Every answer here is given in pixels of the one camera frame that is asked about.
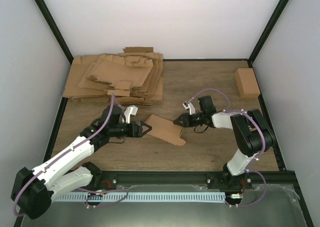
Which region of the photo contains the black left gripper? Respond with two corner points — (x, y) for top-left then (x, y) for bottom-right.
(109, 121), (153, 139)

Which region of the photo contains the brown cardboard box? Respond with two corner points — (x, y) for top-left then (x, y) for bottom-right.
(234, 67), (261, 99)
(145, 114), (186, 146)

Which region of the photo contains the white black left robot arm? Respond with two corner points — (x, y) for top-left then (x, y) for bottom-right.
(11, 105), (152, 219)

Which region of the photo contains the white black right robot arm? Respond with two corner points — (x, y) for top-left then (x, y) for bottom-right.
(173, 95), (276, 189)

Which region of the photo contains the folded brown cardboard box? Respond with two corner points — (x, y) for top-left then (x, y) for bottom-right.
(234, 67), (261, 99)

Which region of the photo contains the stack of flat cardboard blanks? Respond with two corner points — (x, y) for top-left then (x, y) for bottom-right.
(63, 47), (164, 106)

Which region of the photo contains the light blue slotted strip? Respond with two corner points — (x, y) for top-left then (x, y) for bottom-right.
(57, 192), (226, 203)

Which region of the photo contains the clear acrylic front plate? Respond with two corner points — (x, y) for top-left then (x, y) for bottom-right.
(21, 184), (308, 227)

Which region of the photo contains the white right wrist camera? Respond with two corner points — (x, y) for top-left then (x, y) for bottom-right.
(182, 101), (196, 115)

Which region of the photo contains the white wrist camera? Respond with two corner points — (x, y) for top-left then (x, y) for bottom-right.
(182, 101), (196, 115)
(122, 105), (139, 124)

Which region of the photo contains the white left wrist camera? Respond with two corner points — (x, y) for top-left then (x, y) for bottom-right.
(122, 105), (139, 124)

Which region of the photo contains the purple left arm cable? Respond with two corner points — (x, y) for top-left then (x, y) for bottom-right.
(12, 93), (130, 217)

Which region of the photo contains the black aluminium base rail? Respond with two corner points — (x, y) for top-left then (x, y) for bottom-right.
(95, 170), (298, 191)

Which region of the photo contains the black right corner frame post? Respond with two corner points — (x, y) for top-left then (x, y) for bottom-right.
(248, 0), (290, 67)

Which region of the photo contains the black corner frame post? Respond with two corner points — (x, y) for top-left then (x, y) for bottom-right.
(34, 0), (74, 64)
(248, 0), (290, 67)

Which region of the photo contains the black left corner frame post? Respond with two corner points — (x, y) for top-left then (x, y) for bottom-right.
(34, 0), (74, 64)

